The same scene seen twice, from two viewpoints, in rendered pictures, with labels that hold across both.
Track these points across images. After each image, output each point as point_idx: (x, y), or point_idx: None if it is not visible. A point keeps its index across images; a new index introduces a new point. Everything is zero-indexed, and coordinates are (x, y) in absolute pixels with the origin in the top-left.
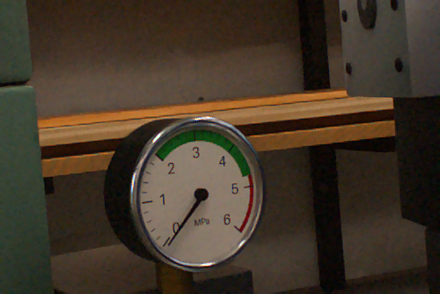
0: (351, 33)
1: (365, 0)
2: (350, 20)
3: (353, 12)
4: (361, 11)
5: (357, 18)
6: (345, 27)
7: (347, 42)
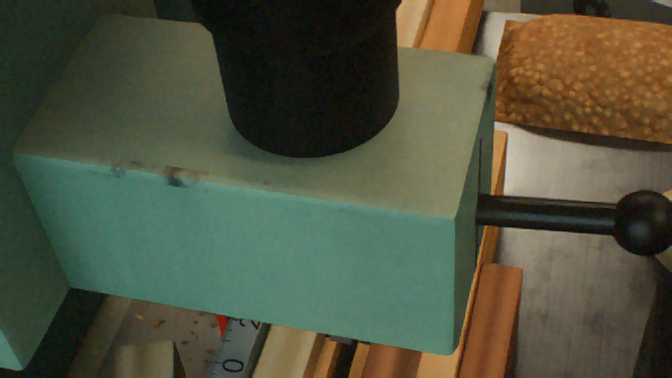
0: (545, 10)
1: (595, 12)
2: (547, 2)
3: (557, 1)
4: (581, 12)
5: (565, 8)
6: (532, 1)
7: (535, 11)
